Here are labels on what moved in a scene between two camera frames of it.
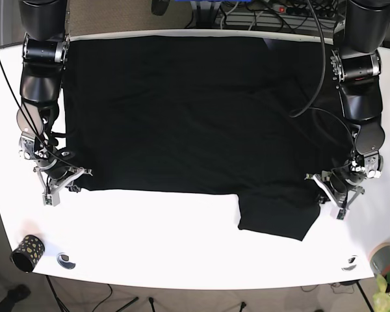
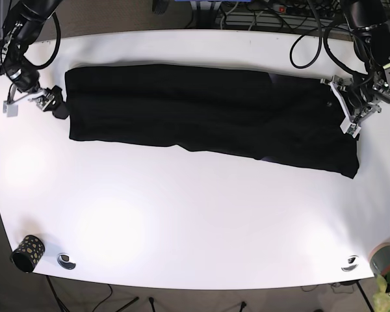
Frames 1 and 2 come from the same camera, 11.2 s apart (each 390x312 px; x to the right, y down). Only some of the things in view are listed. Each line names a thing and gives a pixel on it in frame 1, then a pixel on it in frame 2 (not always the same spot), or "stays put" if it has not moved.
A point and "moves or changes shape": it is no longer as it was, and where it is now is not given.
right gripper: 54,170 → 47,99
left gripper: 339,184 → 358,98
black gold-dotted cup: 26,256 stays put
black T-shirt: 207,115 moves or changes shape
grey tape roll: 385,257 stays put
